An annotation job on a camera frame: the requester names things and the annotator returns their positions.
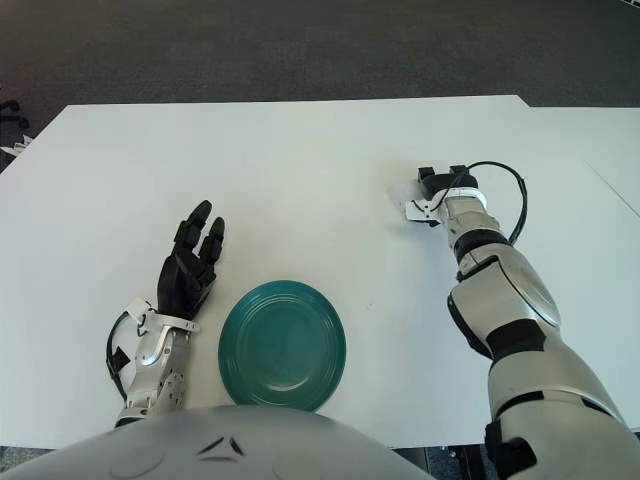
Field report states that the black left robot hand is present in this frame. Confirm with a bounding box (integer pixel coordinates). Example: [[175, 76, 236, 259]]
[[157, 199, 226, 321]]

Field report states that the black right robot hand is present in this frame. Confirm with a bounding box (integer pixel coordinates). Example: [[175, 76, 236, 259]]
[[415, 164, 479, 201]]

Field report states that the green ceramic plate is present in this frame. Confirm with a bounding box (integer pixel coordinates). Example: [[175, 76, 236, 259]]
[[218, 280, 348, 413]]

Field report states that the grey robot torso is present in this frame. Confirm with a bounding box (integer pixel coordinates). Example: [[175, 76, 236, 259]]
[[0, 404, 426, 480]]

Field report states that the black office chair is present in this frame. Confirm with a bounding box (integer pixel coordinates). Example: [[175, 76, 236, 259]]
[[0, 99, 31, 132]]

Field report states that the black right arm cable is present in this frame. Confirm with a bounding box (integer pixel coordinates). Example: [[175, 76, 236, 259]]
[[469, 160, 530, 246]]

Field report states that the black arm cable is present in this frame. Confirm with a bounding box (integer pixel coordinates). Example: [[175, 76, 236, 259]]
[[104, 309, 146, 401], [469, 160, 530, 246]]

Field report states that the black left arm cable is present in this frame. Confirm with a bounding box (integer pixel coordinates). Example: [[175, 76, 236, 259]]
[[104, 309, 146, 401]]

